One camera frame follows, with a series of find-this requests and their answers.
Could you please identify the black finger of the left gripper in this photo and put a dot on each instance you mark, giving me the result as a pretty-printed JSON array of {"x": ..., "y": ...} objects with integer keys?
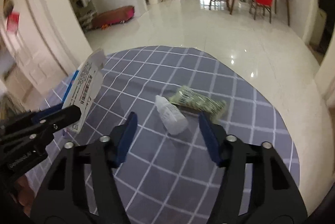
[{"x": 57, "y": 117}]

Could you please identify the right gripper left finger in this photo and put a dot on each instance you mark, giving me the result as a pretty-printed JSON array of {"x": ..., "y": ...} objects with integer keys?
[{"x": 80, "y": 186}]

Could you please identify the white medicine box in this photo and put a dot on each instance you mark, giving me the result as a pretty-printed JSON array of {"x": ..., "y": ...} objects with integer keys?
[{"x": 84, "y": 87}]

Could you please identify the person's left hand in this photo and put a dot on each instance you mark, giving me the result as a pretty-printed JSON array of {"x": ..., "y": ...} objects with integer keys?
[{"x": 25, "y": 194}]

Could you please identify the white panel door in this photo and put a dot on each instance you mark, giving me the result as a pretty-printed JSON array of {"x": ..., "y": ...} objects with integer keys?
[{"x": 29, "y": 49}]

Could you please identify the grey checked tablecloth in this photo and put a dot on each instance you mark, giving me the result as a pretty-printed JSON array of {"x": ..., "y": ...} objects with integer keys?
[{"x": 171, "y": 178}]

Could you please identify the pink brown low bench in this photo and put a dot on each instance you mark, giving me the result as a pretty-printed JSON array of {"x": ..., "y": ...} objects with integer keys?
[{"x": 120, "y": 15}]

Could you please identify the red diamond door decoration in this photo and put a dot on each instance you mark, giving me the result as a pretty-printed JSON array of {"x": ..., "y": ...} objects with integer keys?
[{"x": 12, "y": 25}]

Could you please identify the small clear dropper bottle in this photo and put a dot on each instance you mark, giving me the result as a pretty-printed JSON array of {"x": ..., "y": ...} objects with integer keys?
[{"x": 172, "y": 118}]

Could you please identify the green patterned wrapper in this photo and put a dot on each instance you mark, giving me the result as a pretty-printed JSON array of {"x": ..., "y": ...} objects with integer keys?
[{"x": 187, "y": 98}]

